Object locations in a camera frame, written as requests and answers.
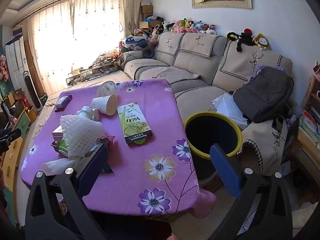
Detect colourful drawer cabinet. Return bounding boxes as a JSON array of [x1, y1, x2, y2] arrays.
[[0, 110, 32, 205]]

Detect pink wrapper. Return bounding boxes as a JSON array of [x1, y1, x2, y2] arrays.
[[100, 135, 115, 147]]

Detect row of plush toys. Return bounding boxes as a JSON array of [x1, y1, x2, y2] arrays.
[[152, 18, 217, 35]]

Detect yellow-rimmed dark blue bin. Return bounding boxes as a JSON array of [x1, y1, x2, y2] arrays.
[[183, 112, 243, 180]]

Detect cluttered glass coffee table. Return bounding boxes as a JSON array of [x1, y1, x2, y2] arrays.
[[65, 62, 120, 88]]

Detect green snack box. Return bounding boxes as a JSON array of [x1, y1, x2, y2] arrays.
[[117, 102, 153, 144]]

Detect white paper cup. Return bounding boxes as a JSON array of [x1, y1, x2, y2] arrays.
[[91, 94, 118, 115]]

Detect grey backpack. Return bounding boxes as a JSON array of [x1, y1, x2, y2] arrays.
[[232, 66, 294, 123]]

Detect beige sofa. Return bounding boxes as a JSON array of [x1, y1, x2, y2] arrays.
[[119, 31, 293, 180]]

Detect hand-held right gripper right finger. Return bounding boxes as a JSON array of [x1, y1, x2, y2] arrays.
[[209, 144, 293, 240]]

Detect white tower fan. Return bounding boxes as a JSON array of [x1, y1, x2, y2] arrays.
[[23, 70, 42, 112]]

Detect wooden bookshelf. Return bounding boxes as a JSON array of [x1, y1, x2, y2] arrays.
[[297, 65, 320, 155]]

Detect black plush toy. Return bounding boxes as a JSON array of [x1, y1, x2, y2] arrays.
[[227, 29, 255, 53]]

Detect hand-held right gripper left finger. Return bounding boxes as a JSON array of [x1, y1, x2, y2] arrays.
[[25, 144, 113, 240]]

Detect stacked cardboard boxes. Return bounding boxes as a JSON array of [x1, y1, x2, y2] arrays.
[[139, 4, 160, 29]]

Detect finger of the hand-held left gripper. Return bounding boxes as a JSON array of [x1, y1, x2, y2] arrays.
[[0, 129, 22, 142]]

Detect purple floral tablecloth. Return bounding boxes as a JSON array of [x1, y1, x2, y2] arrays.
[[21, 79, 217, 218]]

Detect white plastic tub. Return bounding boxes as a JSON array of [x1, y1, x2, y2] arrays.
[[97, 80, 118, 98]]

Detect white paper sheets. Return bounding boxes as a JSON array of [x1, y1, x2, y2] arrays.
[[211, 93, 248, 128]]

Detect white foam fruit net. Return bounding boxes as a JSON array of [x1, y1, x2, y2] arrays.
[[60, 114, 107, 158]]

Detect card box on red tray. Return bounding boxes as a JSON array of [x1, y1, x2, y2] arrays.
[[54, 95, 72, 112]]

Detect green and white packet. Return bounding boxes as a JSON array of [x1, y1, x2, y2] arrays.
[[51, 127, 70, 155]]

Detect yellow plush toy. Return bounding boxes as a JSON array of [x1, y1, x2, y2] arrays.
[[252, 33, 270, 50]]

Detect cream curtain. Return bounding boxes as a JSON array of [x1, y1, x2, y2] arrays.
[[25, 0, 148, 95]]

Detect small white bottle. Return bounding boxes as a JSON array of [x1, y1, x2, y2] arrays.
[[79, 106, 100, 121]]

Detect white tissue paper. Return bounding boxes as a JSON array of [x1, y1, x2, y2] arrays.
[[42, 155, 85, 174]]

